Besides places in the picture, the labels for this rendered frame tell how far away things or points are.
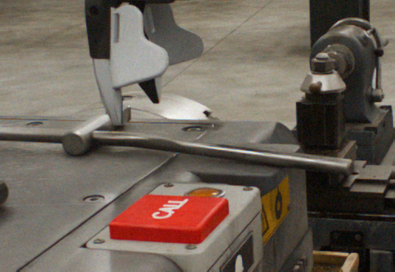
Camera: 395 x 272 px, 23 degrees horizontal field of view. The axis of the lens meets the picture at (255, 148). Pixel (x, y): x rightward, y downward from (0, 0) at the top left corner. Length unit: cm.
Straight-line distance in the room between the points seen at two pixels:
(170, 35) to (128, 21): 7
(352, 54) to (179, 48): 138
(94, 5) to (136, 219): 21
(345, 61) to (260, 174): 144
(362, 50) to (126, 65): 147
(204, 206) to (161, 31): 25
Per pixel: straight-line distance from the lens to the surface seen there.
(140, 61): 75
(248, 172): 73
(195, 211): 61
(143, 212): 62
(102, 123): 84
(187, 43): 82
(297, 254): 90
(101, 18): 75
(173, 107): 109
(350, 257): 152
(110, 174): 75
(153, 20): 83
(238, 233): 64
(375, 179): 169
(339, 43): 219
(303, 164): 73
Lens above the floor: 146
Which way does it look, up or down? 15 degrees down
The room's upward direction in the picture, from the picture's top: 3 degrees counter-clockwise
